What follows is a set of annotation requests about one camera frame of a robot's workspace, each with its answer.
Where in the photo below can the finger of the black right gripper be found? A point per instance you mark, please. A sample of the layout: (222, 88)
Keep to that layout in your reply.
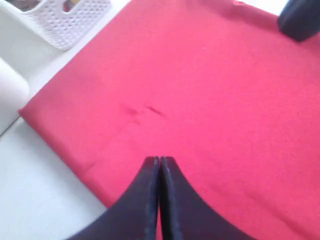
(300, 19)

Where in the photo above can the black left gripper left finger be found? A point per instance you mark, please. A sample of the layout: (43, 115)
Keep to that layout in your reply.
(134, 215)

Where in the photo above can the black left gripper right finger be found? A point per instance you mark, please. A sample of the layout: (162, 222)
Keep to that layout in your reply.
(184, 215)

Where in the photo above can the red table cloth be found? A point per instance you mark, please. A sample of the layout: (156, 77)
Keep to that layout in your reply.
(212, 83)

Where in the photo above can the cream plastic storage bin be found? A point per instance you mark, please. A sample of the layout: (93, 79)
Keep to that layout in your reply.
(22, 53)

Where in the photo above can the white perforated plastic basket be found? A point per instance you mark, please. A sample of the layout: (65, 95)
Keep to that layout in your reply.
(62, 25)

